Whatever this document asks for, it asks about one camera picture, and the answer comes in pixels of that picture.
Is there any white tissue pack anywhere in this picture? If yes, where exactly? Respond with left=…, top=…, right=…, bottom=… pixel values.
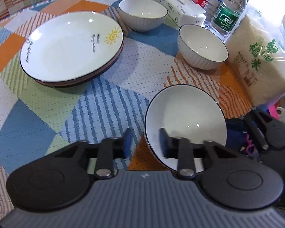
left=160, top=0, right=206, bottom=27

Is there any white bowl dark rim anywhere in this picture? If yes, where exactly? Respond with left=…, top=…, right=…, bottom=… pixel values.
left=177, top=24, right=229, bottom=70

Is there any white plate with sun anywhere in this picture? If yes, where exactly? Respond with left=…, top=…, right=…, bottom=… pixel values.
left=19, top=11, right=124, bottom=82

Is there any green label water bottle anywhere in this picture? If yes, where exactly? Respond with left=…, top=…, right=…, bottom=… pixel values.
left=211, top=0, right=247, bottom=37

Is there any bag of rice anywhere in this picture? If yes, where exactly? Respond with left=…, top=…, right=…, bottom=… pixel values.
left=226, top=7, right=285, bottom=106

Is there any colourful checkered tablecloth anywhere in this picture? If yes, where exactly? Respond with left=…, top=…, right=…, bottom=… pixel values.
left=0, top=0, right=251, bottom=219

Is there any white ribbed bowl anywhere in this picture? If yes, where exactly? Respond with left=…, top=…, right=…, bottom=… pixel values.
left=118, top=0, right=168, bottom=32

